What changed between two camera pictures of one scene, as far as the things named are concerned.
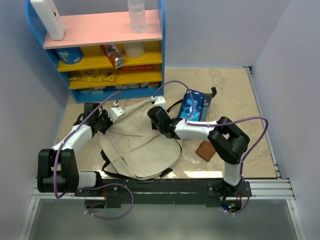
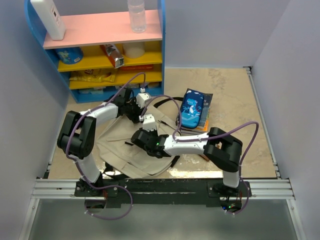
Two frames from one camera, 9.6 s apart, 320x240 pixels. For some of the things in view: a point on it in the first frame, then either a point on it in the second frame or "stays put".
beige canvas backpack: x=132 y=148 stays put
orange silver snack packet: x=114 y=54 stays put
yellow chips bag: x=100 y=75 stays put
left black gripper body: x=105 y=123 → x=133 y=112
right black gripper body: x=156 y=127 → x=155 y=133
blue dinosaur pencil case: x=186 y=106 stays put
